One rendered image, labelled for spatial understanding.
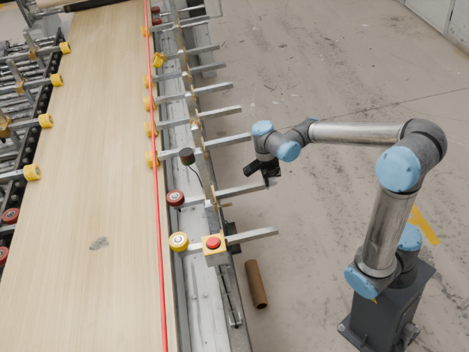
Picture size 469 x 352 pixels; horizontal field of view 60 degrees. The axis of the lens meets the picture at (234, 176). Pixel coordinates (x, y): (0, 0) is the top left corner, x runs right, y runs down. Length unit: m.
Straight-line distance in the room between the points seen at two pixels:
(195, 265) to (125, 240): 0.37
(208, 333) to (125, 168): 0.89
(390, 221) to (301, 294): 1.28
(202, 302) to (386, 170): 1.02
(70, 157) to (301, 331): 1.57
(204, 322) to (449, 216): 1.84
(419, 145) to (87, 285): 1.27
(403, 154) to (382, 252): 0.44
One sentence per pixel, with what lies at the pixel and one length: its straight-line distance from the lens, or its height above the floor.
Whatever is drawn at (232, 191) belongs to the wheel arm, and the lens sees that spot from 1.88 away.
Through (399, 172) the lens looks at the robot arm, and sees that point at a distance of 1.17.
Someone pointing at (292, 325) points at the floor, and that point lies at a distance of 2.45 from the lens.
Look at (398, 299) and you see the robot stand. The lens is 1.88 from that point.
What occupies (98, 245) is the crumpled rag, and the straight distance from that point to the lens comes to 1.82.
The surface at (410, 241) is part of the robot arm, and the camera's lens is 1.71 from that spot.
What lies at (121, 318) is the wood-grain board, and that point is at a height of 0.90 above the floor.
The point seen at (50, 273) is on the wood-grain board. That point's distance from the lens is 1.84.
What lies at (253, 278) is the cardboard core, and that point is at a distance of 2.51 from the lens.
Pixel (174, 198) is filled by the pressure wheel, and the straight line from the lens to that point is 1.86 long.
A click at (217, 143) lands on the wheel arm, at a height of 0.96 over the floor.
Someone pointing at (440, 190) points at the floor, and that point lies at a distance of 3.16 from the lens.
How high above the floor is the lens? 2.22
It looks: 44 degrees down
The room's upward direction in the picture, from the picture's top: 11 degrees counter-clockwise
